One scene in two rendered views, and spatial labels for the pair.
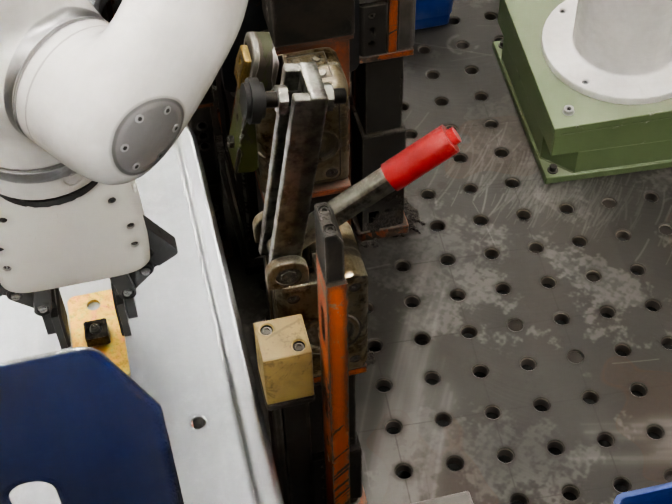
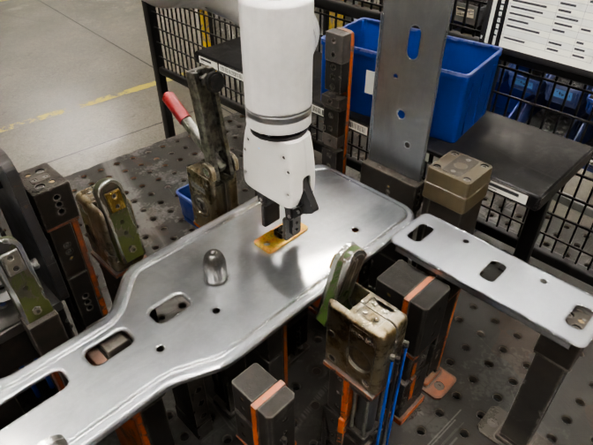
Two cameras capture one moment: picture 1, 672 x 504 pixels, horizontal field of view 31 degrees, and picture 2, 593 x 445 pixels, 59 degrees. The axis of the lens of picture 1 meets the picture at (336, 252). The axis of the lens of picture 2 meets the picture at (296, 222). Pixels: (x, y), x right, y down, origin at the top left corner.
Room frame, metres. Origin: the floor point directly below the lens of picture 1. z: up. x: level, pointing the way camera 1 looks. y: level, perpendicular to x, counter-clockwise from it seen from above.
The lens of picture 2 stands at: (0.84, 0.70, 1.51)
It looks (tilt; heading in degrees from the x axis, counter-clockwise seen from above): 38 degrees down; 237
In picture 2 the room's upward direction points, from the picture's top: straight up
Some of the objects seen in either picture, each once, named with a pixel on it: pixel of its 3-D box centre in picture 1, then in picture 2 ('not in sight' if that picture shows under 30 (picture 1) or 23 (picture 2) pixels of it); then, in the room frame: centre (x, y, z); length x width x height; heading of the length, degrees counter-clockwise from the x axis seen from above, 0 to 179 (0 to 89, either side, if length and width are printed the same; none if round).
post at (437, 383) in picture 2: not in sight; (434, 320); (0.33, 0.34, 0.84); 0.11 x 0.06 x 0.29; 103
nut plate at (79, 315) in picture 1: (97, 333); (281, 232); (0.53, 0.18, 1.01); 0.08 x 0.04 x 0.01; 13
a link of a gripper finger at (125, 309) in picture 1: (135, 289); (265, 201); (0.53, 0.14, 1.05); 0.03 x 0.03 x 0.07; 13
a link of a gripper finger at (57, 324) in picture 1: (37, 308); (297, 221); (0.52, 0.21, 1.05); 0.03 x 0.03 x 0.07; 13
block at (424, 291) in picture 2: not in sight; (399, 345); (0.41, 0.34, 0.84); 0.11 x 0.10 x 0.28; 103
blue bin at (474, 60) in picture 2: not in sight; (405, 75); (0.12, -0.01, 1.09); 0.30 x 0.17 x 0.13; 110
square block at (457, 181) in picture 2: not in sight; (441, 249); (0.23, 0.24, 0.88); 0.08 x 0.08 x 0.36; 13
